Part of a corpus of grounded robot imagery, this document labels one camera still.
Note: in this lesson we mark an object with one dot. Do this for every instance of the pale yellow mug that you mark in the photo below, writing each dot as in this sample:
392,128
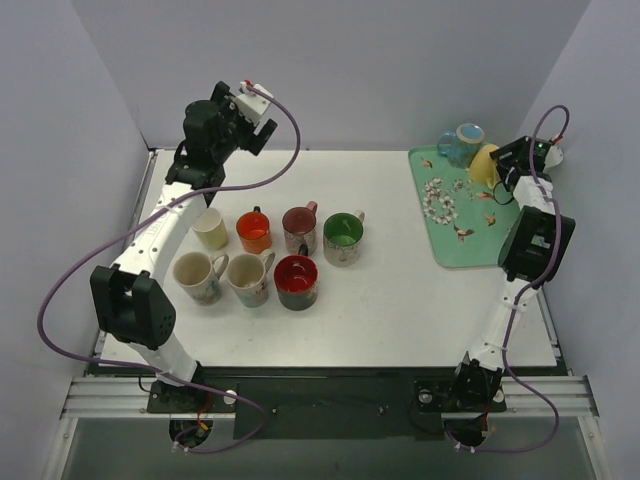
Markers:
210,229

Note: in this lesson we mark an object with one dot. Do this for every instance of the orange mug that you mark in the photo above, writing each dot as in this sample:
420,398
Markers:
253,229

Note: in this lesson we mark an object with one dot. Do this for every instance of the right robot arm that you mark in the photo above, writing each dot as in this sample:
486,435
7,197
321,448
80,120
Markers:
529,257

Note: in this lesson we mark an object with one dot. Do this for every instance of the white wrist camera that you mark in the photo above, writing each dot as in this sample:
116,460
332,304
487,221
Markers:
252,101
554,158

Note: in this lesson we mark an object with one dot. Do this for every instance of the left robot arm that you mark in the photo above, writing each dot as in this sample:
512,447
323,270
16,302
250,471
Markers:
128,296

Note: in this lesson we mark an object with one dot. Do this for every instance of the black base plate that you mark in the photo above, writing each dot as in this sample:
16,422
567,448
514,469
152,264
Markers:
323,422

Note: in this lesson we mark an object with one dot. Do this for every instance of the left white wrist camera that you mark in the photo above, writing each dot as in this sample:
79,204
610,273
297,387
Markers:
252,101

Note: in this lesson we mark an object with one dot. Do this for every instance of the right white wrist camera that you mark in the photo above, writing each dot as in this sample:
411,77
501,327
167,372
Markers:
554,158

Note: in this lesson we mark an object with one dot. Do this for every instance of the pink patterned mug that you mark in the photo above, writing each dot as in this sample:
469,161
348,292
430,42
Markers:
299,224

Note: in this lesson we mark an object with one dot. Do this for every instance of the beige floral mug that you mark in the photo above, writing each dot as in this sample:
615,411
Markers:
247,276

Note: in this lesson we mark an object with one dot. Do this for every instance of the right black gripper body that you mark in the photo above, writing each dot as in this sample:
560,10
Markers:
507,167

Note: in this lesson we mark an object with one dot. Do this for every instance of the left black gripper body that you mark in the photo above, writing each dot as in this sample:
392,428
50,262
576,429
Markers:
263,138

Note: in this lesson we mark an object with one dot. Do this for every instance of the black mug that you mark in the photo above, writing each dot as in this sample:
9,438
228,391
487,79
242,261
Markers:
296,277

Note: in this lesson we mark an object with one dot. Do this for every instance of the blue teal mug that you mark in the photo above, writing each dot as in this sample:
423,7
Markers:
460,146

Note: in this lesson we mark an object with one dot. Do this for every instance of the green serving tray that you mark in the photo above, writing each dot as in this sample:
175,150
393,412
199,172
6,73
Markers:
467,222

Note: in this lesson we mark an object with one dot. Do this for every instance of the cream floral mug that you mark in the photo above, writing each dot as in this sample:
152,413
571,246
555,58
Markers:
198,275

